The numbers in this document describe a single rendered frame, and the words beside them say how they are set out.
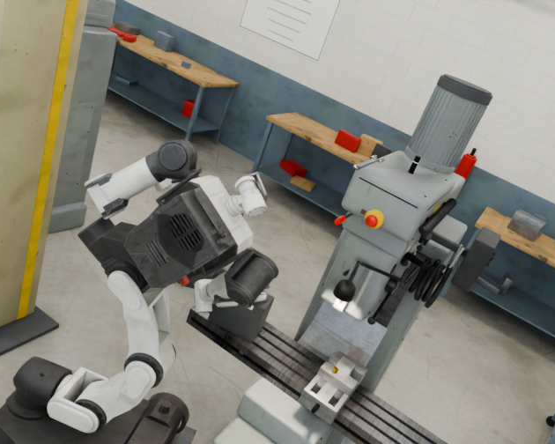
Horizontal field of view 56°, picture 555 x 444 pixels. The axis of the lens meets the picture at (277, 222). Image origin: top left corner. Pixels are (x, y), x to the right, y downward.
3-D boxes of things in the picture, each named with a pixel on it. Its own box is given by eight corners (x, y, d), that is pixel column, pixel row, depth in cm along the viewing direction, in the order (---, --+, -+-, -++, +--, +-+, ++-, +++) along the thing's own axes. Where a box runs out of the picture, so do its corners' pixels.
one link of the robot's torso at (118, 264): (94, 274, 170) (119, 257, 165) (115, 256, 182) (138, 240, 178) (120, 304, 172) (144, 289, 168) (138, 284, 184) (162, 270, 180)
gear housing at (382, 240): (400, 262, 177) (413, 237, 173) (339, 227, 185) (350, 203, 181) (424, 236, 206) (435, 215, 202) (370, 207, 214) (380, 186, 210)
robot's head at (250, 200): (236, 218, 155) (259, 204, 152) (225, 190, 159) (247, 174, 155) (248, 222, 161) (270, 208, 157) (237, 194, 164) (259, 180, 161)
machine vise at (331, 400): (329, 425, 198) (341, 405, 193) (297, 402, 203) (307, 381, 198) (361, 381, 227) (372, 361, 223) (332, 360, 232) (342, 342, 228)
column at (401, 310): (316, 491, 283) (450, 255, 218) (247, 437, 299) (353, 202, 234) (350, 437, 326) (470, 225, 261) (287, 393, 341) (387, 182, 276)
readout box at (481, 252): (470, 295, 201) (499, 249, 192) (449, 283, 204) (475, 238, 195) (478, 278, 218) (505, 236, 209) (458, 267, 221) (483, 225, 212)
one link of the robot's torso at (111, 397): (57, 418, 194) (132, 355, 175) (86, 384, 213) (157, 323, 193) (88, 446, 196) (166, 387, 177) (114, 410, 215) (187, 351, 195)
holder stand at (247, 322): (250, 344, 224) (265, 307, 215) (207, 319, 228) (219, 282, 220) (261, 329, 234) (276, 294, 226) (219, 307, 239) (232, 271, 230)
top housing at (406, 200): (407, 246, 165) (431, 202, 158) (336, 207, 173) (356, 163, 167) (440, 213, 205) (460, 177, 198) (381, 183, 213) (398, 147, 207)
